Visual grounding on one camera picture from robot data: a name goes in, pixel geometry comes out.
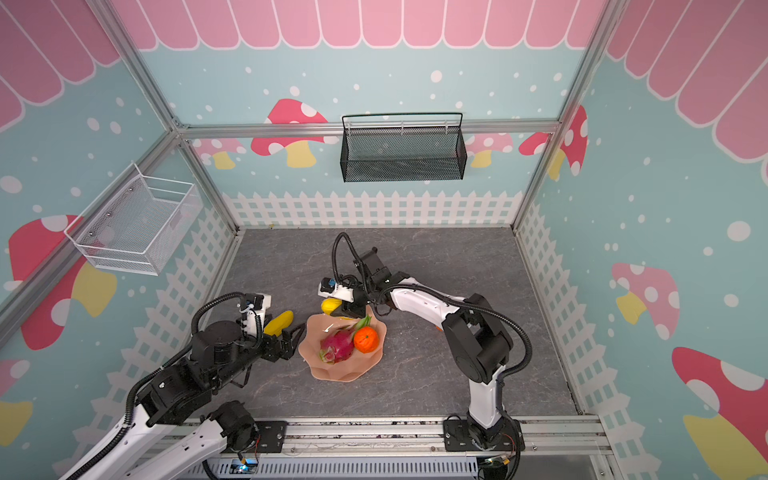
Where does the white wire wall basket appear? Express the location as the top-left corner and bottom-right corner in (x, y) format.
(64, 164), (204, 276)

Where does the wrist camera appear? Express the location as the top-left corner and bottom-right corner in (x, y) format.
(239, 293), (272, 334)
(318, 277), (354, 302)

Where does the long yellow fruit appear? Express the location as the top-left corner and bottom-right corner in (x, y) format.
(263, 310), (294, 337)

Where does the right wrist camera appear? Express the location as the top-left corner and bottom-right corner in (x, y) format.
(318, 277), (354, 302)

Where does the pink dragon fruit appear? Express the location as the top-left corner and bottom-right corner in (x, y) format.
(318, 316), (371, 364)

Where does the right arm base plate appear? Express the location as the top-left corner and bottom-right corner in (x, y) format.
(442, 415), (526, 453)

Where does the large orange tangerine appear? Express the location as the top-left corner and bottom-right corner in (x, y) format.
(353, 326), (380, 354)

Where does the black mesh wall basket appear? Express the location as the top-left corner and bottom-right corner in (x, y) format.
(340, 112), (468, 183)

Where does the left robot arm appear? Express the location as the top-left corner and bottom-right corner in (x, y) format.
(64, 292), (306, 479)

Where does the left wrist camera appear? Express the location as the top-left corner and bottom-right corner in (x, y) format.
(239, 293), (272, 334)

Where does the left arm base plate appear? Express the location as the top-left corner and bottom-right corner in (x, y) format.
(254, 420), (288, 454)

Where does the aluminium front rail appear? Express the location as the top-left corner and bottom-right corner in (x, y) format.
(257, 415), (612, 458)

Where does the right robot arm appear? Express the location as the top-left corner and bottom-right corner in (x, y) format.
(318, 232), (533, 453)

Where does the small yellow fruit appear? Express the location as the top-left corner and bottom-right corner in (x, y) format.
(321, 297), (343, 316)

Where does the pink scalloped fruit bowl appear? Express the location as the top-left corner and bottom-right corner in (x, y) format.
(298, 306), (387, 382)

